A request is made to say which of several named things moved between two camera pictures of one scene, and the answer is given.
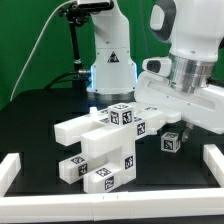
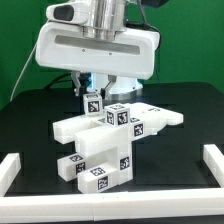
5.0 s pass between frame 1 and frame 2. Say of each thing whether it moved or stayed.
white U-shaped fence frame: stayed
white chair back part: stayed
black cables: stayed
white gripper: moved
